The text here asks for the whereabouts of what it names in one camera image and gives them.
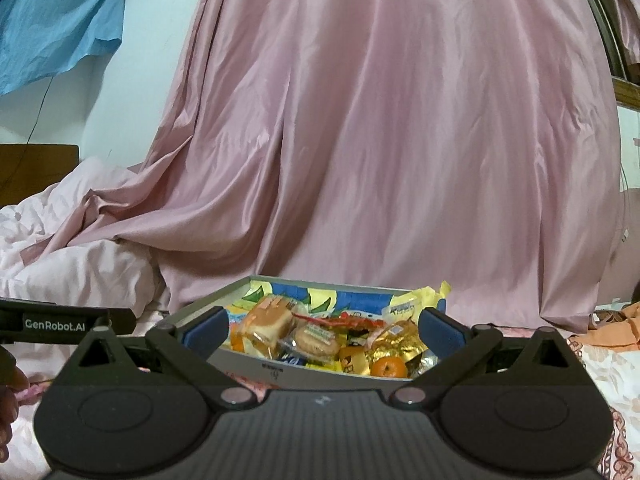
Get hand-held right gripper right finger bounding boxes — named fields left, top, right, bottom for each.
left=390, top=306, right=582, bottom=410

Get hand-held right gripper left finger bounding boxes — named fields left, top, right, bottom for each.
left=64, top=305, right=259, bottom=410

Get gold foil snack packet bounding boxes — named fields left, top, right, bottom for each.
left=369, top=319, right=432, bottom=367

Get grey cardboard box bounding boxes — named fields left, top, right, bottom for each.
left=164, top=275, right=449, bottom=392

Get clear packet of sandwich bread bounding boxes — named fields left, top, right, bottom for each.
left=231, top=293, right=297, bottom=359

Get white and red snack packet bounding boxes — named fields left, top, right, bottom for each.
left=291, top=309, right=387, bottom=334

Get person's left hand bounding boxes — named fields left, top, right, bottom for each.
left=0, top=347, right=31, bottom=463

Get pale pink quilt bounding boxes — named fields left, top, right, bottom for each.
left=0, top=156, right=172, bottom=328

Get round cookie packet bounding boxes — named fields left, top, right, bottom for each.
left=279, top=321, right=342, bottom=362

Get wooden headboard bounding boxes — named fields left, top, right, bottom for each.
left=0, top=143, right=82, bottom=207

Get dark brown bag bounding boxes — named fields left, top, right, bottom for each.
left=591, top=309, right=627, bottom=332

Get orange cloth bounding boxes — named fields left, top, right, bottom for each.
left=569, top=299, right=640, bottom=352

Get floral bedsheet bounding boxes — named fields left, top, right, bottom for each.
left=0, top=322, right=640, bottom=480

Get pink curtain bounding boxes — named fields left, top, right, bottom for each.
left=20, top=0, right=624, bottom=334

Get blue cloth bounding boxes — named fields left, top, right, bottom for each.
left=0, top=0, right=129, bottom=97

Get hanging pink clothes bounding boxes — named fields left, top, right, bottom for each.
left=606, top=0, right=640, bottom=67

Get thin black cable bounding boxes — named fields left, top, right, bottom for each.
left=26, top=74, right=57, bottom=147

